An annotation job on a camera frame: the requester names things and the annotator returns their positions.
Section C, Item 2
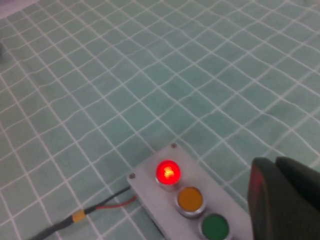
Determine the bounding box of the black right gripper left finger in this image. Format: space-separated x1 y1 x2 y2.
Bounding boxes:
246 156 320 240

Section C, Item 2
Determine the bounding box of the black cable with yellow connector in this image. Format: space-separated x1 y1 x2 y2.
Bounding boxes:
27 186 132 240

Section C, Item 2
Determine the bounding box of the grey black button control box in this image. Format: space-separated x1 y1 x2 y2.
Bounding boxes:
126 143 253 240

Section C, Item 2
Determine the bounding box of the yellow push button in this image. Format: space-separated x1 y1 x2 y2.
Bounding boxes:
174 186 206 218

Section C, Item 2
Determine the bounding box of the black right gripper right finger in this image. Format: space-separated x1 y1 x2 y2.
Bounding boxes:
274 156 320 201

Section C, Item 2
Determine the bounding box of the red indicator lamp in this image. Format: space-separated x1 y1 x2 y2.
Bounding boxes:
154 159 182 192

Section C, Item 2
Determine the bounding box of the thin red wire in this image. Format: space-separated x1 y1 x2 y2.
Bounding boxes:
96 194 138 211

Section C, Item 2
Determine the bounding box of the green push button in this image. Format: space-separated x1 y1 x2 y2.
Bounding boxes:
198 212 231 240

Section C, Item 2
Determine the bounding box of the green white checked tablecloth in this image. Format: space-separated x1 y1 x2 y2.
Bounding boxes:
0 0 320 240

